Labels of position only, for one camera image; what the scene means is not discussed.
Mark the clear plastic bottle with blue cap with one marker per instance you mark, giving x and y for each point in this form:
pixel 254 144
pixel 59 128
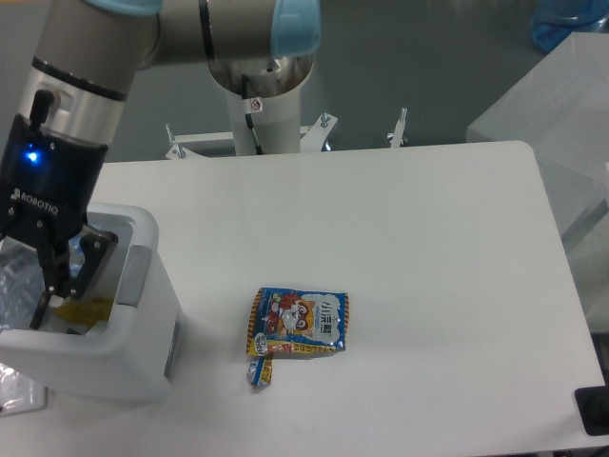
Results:
pixel 22 284

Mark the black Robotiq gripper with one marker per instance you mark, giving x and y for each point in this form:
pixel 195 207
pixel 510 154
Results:
pixel 46 184

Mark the blue water jug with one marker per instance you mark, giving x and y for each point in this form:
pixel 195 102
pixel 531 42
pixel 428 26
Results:
pixel 553 21

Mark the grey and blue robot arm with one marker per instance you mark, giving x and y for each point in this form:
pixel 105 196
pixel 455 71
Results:
pixel 80 77

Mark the white plastic trash can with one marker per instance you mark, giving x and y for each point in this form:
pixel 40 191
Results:
pixel 130 355

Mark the yellow wrapper inside trash can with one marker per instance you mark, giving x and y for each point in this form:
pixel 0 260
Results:
pixel 87 313

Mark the silver clamp with blue knob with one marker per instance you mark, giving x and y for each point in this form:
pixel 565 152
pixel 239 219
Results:
pixel 396 138

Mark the blue cartoon snack bag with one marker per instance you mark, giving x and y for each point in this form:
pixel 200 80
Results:
pixel 301 322

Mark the black device at table edge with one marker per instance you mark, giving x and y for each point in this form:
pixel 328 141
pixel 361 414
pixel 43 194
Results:
pixel 593 407

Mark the small torn blue wrapper piece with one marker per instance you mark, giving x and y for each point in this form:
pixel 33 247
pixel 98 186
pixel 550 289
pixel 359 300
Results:
pixel 259 372

